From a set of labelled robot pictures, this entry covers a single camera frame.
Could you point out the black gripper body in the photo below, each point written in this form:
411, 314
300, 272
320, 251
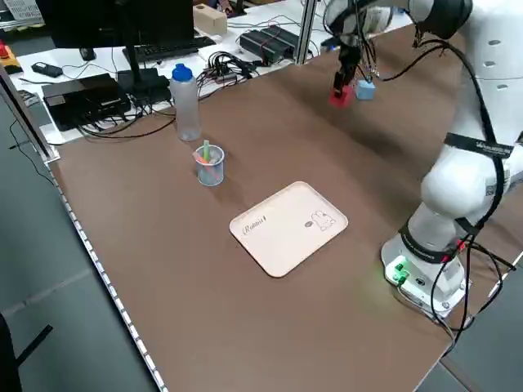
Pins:
349, 50

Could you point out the red foam block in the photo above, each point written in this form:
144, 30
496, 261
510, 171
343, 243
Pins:
344, 99

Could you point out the blue foam block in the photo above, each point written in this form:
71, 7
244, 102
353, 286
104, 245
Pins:
366, 90

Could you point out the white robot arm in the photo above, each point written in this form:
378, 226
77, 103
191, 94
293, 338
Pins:
461, 188

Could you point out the black finned power supply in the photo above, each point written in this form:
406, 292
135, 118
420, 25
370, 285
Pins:
286, 36
261, 45

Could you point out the light wooden box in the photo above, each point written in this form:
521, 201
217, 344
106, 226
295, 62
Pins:
210, 20

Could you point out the green highlighter pen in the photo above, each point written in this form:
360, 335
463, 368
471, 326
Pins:
206, 149

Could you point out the clear bottle with blue cap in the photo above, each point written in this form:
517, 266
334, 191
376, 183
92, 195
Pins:
186, 106

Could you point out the cream tray with rabbit print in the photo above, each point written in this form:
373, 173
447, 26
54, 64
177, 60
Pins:
286, 228

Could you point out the clear plastic pen cup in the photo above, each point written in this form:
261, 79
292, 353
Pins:
210, 171

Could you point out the black keyboard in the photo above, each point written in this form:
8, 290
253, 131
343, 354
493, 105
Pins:
171, 49

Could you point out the black monitor stand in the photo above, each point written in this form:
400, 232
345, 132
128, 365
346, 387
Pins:
132, 61

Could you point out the black computer monitor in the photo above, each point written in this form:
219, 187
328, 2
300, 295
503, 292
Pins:
102, 20

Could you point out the black computer mouse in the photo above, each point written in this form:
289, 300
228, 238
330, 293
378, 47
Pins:
86, 54

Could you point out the flat black electronics box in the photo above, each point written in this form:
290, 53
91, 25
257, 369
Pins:
81, 98

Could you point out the small black handheld device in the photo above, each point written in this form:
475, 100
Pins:
47, 69

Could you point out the red emergency stop button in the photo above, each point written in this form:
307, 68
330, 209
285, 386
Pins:
5, 51

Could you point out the aluminium frame post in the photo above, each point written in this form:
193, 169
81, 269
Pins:
306, 32

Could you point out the aluminium table edge rail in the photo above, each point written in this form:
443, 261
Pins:
24, 118

